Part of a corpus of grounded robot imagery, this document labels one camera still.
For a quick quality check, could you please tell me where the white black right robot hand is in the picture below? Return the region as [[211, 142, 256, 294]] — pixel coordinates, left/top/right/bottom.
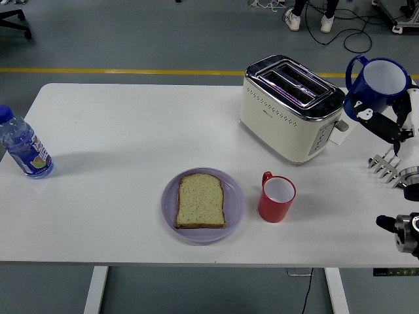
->
[[350, 85, 419, 173]]

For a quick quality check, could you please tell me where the blue enamel cup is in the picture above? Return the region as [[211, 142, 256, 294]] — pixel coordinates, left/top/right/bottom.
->
[[342, 54, 412, 122]]

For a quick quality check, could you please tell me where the red enamel cup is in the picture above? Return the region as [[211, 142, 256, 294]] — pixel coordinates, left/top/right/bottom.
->
[[257, 171, 297, 224]]

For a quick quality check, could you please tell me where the slice of bread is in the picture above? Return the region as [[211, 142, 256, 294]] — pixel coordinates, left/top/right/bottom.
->
[[174, 174, 227, 230]]

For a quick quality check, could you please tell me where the metal toast rack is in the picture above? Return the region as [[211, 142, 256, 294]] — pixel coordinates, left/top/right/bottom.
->
[[367, 145, 407, 190]]

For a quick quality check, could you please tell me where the white paper sheet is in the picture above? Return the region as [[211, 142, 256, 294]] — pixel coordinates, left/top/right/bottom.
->
[[329, 118, 360, 147]]

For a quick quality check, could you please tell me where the metal equipment cart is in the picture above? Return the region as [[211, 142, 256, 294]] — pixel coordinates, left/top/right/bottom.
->
[[371, 0, 419, 35]]

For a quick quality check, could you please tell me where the cream and chrome toaster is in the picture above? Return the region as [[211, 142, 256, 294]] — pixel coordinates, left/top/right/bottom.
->
[[238, 54, 350, 167]]

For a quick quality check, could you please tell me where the black table control panel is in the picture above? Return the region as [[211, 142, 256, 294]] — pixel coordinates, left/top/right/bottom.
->
[[373, 268, 419, 277]]

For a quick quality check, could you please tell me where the white table leg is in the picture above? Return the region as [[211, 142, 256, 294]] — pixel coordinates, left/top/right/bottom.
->
[[323, 267, 350, 314], [83, 266, 109, 314]]

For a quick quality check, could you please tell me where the purple round plate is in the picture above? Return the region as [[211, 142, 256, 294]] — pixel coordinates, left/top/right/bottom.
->
[[160, 167, 246, 243]]

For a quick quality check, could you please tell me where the plastic bottle with blue cap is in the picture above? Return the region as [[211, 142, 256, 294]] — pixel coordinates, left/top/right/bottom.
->
[[0, 104, 55, 180]]

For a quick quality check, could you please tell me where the black office chair base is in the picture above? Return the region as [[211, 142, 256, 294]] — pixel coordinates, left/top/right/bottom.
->
[[0, 9, 33, 40]]

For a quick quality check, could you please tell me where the black floor cable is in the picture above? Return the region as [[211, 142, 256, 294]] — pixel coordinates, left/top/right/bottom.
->
[[305, 0, 399, 54]]

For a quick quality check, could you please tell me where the black cable under table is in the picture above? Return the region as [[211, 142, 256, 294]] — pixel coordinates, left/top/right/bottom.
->
[[300, 267, 315, 314]]

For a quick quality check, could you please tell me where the white wire stand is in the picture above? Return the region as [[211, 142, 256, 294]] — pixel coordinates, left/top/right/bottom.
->
[[247, 0, 286, 12]]

